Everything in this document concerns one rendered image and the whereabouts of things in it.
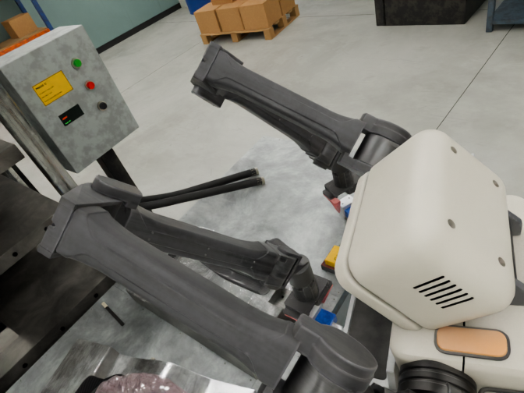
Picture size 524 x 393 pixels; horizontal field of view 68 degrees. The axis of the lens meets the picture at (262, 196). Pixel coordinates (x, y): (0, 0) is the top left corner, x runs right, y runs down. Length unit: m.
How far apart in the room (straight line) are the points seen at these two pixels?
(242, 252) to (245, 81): 0.31
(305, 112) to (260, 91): 0.09
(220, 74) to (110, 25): 7.44
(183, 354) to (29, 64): 0.97
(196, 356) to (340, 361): 0.71
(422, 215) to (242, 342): 0.23
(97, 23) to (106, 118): 6.57
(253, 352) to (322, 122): 0.43
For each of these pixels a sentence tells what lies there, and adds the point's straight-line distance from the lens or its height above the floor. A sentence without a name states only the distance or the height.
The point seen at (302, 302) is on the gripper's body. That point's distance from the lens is 0.92.
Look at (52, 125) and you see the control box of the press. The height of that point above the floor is 1.26.
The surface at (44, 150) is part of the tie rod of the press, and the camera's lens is 1.32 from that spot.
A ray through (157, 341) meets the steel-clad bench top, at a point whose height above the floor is 0.80.
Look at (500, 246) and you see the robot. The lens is 0.49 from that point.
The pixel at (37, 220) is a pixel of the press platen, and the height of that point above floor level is 1.04.
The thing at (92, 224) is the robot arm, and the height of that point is 1.43.
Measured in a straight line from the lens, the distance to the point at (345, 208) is 1.23.
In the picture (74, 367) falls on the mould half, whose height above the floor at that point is 0.91.
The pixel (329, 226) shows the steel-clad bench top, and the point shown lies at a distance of 1.24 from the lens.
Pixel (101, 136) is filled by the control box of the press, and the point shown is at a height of 1.13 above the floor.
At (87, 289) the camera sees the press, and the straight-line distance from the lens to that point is 1.50.
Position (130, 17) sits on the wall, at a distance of 8.38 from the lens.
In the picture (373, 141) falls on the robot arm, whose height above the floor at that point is 1.28.
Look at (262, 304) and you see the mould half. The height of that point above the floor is 0.89.
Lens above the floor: 1.69
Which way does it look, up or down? 39 degrees down
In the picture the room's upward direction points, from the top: 20 degrees counter-clockwise
